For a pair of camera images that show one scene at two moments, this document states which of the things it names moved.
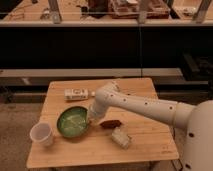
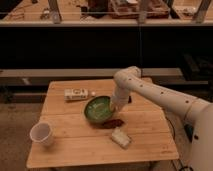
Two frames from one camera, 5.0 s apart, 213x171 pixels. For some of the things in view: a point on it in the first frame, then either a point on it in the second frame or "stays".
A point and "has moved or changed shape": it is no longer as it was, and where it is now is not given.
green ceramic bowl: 73,122 has moved or changed shape
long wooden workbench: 75,13 stays
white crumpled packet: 120,137 stays
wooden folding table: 123,135 stays
